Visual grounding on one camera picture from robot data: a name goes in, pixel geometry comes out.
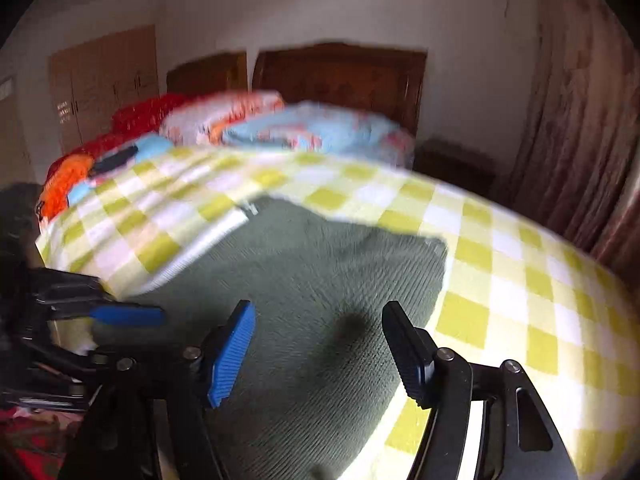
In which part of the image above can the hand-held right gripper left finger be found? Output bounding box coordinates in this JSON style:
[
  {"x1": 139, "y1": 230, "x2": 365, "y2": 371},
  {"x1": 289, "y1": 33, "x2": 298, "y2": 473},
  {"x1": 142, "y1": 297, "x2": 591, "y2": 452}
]
[{"x1": 57, "y1": 301, "x2": 257, "y2": 480}]

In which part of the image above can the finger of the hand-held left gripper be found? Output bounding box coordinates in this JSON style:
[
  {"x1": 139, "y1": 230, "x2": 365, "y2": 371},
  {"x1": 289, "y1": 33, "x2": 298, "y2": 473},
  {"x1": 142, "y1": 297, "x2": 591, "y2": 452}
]
[{"x1": 47, "y1": 302, "x2": 167, "y2": 330}]

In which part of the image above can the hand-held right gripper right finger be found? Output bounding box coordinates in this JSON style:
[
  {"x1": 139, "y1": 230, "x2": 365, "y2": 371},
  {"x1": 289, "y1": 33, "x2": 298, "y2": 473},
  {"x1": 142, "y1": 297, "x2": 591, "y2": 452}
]
[{"x1": 381, "y1": 301, "x2": 581, "y2": 480}]

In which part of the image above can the green and white knitted sweater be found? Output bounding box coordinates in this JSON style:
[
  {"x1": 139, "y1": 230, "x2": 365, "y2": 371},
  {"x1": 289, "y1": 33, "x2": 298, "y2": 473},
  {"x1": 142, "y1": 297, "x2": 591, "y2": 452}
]
[{"x1": 92, "y1": 195, "x2": 451, "y2": 480}]

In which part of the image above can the yellow checked bed sheet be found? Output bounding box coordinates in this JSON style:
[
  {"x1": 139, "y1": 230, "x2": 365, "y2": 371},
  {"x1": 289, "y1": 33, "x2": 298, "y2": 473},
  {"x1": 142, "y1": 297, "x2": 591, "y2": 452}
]
[{"x1": 35, "y1": 147, "x2": 640, "y2": 480}]

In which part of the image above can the blue orange printed blanket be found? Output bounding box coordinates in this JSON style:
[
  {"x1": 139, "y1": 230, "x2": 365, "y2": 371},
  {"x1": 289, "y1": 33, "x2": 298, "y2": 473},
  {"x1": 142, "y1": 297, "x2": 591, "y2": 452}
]
[{"x1": 37, "y1": 135, "x2": 173, "y2": 221}]

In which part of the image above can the red patterned cloth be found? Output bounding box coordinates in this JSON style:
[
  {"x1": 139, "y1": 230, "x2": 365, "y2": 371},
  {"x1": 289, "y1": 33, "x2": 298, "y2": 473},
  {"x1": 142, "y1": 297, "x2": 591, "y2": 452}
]
[{"x1": 0, "y1": 407, "x2": 81, "y2": 480}]

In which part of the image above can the black object on bedding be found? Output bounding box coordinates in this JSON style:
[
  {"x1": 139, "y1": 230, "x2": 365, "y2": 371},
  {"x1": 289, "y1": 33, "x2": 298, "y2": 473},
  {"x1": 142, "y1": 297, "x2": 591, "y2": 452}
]
[{"x1": 90, "y1": 146, "x2": 138, "y2": 176}]

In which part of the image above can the dark wooden nightstand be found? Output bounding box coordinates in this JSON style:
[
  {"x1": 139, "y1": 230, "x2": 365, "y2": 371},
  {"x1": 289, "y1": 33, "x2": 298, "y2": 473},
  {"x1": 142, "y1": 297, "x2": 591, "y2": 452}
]
[{"x1": 412, "y1": 139, "x2": 498, "y2": 196}]

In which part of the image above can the red blanket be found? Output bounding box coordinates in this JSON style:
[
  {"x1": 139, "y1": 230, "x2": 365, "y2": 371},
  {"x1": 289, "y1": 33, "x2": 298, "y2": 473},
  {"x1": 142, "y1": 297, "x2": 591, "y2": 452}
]
[{"x1": 47, "y1": 94, "x2": 186, "y2": 181}]

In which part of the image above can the pink orange patterned pillow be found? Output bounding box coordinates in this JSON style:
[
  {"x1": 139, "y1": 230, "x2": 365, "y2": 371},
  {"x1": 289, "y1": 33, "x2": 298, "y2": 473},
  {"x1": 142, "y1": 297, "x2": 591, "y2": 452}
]
[{"x1": 160, "y1": 91, "x2": 286, "y2": 147}]

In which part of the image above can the wooden wardrobe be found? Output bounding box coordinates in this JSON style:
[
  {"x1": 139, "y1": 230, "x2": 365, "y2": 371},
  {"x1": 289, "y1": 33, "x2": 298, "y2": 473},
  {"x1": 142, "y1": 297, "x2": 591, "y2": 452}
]
[{"x1": 47, "y1": 25, "x2": 161, "y2": 156}]

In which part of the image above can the light blue patterned pillow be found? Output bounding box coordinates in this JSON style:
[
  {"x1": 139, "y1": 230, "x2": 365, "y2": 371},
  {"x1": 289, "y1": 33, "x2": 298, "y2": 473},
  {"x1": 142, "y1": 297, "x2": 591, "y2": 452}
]
[{"x1": 222, "y1": 102, "x2": 416, "y2": 166}]

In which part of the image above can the small wooden headboard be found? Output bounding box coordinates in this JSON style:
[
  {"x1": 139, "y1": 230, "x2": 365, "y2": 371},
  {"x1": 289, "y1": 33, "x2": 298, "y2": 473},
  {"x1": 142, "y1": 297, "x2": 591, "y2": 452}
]
[{"x1": 166, "y1": 51, "x2": 249, "y2": 97}]

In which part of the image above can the brown curtain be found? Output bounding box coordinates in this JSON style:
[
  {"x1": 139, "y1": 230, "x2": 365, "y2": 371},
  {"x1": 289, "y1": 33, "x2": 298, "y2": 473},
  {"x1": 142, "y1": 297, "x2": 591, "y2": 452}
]
[{"x1": 505, "y1": 0, "x2": 640, "y2": 281}]

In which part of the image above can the large wooden headboard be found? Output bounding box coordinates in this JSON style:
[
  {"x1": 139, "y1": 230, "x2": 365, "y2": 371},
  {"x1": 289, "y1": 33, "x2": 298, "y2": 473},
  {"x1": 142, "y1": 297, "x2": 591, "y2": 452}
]
[{"x1": 251, "y1": 42, "x2": 428, "y2": 141}]

